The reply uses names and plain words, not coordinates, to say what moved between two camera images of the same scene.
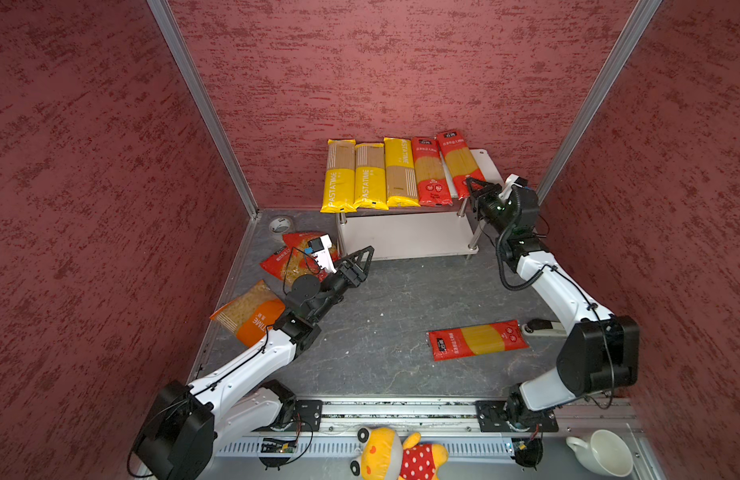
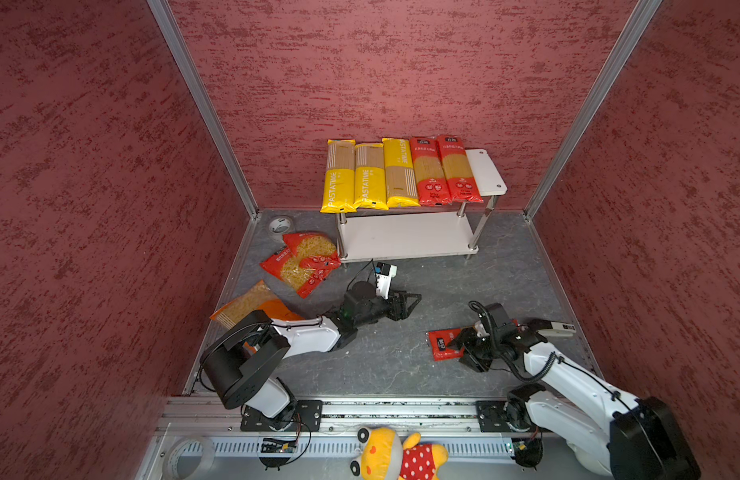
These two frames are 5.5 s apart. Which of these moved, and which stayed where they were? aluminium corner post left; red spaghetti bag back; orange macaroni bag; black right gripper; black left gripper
Moved: black left gripper; black right gripper; red spaghetti bag back
Stayed: orange macaroni bag; aluminium corner post left
